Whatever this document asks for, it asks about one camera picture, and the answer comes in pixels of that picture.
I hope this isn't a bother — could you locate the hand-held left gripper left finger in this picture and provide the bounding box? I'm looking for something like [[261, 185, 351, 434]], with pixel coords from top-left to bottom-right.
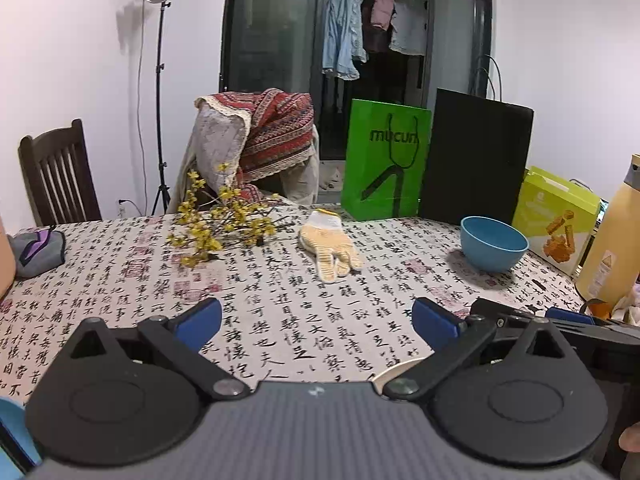
[[67, 297, 251, 402]]

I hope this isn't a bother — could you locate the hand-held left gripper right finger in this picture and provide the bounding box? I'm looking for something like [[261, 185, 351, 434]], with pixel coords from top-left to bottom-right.
[[384, 297, 568, 402]]

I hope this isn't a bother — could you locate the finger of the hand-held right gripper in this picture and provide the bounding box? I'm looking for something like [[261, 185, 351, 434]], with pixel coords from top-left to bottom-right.
[[472, 297, 548, 328], [544, 306, 597, 327]]

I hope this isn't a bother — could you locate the blue bowl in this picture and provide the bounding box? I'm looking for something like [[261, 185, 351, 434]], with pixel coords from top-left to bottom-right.
[[460, 216, 530, 275], [0, 397, 42, 471]]

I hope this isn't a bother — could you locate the cream plate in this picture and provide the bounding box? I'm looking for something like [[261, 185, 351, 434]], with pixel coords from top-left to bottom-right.
[[374, 357, 433, 397]]

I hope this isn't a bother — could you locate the person's right hand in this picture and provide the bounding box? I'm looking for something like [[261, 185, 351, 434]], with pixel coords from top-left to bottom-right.
[[618, 421, 640, 480]]

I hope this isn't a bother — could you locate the yellow bottle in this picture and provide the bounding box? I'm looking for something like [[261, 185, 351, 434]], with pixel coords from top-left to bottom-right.
[[575, 154, 640, 303]]

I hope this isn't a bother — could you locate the yellow flower branch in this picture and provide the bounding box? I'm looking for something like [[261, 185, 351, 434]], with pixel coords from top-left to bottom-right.
[[166, 162, 283, 270]]

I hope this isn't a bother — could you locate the green snack box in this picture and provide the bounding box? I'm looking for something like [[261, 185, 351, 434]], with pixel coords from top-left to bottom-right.
[[511, 166, 602, 277]]

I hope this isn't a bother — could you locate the yellow knitted glove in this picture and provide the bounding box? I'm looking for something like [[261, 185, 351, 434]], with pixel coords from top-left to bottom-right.
[[298, 209, 366, 283]]

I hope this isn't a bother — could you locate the black paper bag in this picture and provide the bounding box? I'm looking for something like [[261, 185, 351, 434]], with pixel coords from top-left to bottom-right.
[[417, 52, 535, 226]]

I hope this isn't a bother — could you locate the green paper bag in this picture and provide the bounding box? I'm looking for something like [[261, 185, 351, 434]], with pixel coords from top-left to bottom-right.
[[341, 98, 433, 221]]

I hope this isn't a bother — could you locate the grey purple cloth pouch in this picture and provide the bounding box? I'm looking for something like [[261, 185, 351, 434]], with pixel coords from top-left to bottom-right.
[[7, 225, 67, 278]]

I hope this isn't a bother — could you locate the grey quilted cloth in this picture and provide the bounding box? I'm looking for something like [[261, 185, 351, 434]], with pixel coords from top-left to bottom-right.
[[187, 96, 253, 191]]

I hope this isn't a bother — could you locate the pink suitcase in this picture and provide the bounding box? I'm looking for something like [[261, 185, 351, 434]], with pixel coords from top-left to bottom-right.
[[0, 215, 15, 301]]

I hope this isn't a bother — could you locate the red patterned blanket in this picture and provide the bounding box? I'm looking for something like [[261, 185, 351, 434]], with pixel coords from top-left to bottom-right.
[[210, 88, 316, 206]]

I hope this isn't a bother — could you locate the black light stand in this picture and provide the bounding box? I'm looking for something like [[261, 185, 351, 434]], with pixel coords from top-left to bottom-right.
[[140, 0, 181, 216]]

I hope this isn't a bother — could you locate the dark wooden chair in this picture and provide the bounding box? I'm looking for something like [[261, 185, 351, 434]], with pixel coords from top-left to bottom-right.
[[18, 119, 103, 227]]

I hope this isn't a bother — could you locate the hanging white garment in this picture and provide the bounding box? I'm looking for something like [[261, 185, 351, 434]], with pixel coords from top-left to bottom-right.
[[389, 2, 428, 56]]

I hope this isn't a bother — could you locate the sliding glass door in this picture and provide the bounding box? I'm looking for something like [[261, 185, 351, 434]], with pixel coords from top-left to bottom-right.
[[218, 0, 496, 161]]

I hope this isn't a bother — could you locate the hanging blue shirt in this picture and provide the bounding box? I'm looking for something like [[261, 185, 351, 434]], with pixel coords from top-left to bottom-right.
[[321, 0, 368, 81]]

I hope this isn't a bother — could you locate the hanging pink garment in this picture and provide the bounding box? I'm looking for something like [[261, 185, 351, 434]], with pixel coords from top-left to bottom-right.
[[370, 0, 398, 28]]

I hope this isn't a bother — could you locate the black power cable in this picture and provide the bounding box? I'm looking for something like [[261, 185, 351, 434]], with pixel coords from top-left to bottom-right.
[[117, 199, 153, 217]]

